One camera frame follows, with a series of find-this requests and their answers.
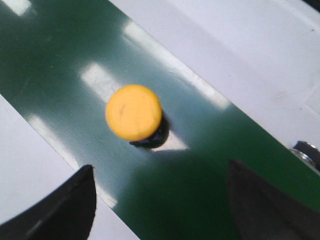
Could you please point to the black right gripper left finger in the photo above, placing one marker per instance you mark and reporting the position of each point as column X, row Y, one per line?
column 65, row 214

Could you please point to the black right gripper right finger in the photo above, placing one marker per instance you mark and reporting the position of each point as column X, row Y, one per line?
column 262, row 212

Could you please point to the silver conveyor end roller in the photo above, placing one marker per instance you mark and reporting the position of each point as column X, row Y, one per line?
column 308, row 153

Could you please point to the green conveyor belt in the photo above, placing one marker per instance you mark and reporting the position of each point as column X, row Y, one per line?
column 61, row 60

